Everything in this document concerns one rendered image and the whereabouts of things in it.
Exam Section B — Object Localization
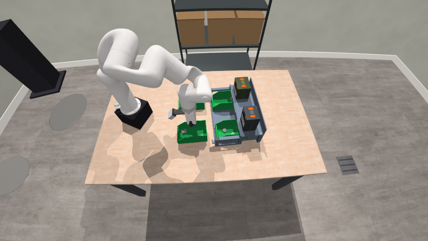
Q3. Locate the green bin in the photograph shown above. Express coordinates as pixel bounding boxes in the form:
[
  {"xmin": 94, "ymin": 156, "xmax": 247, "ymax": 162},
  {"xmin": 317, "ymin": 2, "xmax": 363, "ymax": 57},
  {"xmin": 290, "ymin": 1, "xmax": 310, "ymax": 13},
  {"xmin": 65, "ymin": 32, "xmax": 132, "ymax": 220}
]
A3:
[
  {"xmin": 178, "ymin": 101, "xmax": 205, "ymax": 110},
  {"xmin": 215, "ymin": 119, "xmax": 239, "ymax": 137},
  {"xmin": 212, "ymin": 90, "xmax": 234, "ymax": 111},
  {"xmin": 177, "ymin": 120, "xmax": 208, "ymax": 144}
]

